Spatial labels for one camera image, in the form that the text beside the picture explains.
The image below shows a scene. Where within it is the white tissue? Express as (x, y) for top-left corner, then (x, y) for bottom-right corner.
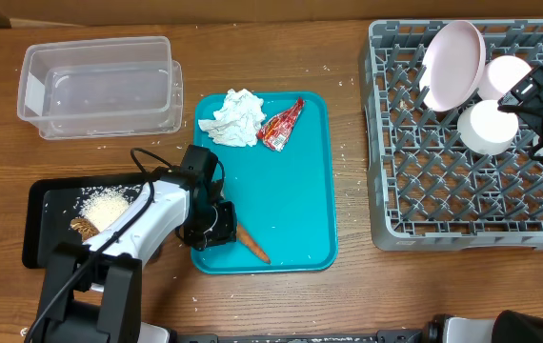
(198, 89), (267, 148)

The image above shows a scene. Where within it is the teal plastic serving tray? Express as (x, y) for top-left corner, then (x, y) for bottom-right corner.
(191, 91), (338, 274)

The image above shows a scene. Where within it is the grey dishwasher rack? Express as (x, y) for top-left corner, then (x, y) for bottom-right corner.
(359, 20), (543, 251)

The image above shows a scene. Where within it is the black tray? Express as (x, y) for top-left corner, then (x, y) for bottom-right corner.
(22, 173), (145, 269)

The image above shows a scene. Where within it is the pink plastic bowl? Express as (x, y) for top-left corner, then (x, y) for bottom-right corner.
(477, 55), (532, 100)

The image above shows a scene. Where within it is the pile of white rice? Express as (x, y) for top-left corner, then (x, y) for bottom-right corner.
(77, 186), (131, 232)

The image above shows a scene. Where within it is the orange carrot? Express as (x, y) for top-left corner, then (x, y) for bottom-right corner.
(236, 224), (271, 264)

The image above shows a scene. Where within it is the brown food scrap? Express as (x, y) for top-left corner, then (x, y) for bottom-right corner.
(70, 217), (99, 242)

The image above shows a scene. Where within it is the pale green bowl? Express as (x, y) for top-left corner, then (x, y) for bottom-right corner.
(457, 100), (519, 155)

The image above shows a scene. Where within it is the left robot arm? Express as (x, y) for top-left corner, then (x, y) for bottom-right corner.
(25, 162), (237, 342)

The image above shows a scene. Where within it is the clear plastic bin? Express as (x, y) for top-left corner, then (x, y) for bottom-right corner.
(16, 36), (184, 140)

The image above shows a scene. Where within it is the large white plate with rice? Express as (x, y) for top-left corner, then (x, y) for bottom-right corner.
(419, 20), (486, 111)

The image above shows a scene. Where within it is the red snack wrapper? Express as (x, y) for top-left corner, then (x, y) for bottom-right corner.
(256, 97), (305, 152)

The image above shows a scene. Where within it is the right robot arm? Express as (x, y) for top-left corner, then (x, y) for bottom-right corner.
(417, 105), (543, 343)

